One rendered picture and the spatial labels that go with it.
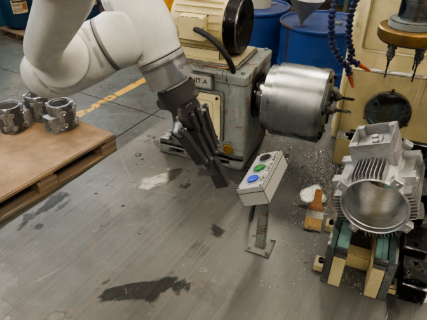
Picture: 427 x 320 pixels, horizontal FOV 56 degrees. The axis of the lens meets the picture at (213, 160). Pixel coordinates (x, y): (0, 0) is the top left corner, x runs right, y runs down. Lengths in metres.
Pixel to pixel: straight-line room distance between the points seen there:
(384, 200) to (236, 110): 0.53
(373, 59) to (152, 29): 0.99
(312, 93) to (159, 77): 0.65
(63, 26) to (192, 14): 0.88
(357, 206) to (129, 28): 0.73
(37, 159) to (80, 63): 2.22
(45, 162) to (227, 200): 1.77
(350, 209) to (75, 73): 0.74
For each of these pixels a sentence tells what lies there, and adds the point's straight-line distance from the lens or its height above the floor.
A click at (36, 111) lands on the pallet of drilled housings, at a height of 0.24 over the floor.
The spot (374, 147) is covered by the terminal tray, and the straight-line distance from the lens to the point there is 1.05.
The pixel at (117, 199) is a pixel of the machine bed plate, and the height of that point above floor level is 0.80.
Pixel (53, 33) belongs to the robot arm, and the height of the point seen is 1.50.
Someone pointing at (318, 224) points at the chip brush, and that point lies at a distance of 1.27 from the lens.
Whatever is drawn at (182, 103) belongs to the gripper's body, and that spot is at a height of 1.31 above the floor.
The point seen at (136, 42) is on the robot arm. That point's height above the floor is 1.43.
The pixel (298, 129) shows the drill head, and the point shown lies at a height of 1.00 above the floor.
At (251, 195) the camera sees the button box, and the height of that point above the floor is 1.05.
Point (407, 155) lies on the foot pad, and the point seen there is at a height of 1.09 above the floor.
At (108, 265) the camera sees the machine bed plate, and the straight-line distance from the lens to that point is 1.16.
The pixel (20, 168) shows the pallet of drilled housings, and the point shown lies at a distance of 2.87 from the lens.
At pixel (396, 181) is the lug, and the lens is 0.99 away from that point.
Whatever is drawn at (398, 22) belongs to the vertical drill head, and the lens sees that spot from 1.29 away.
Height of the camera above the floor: 1.65
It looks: 34 degrees down
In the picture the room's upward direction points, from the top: straight up
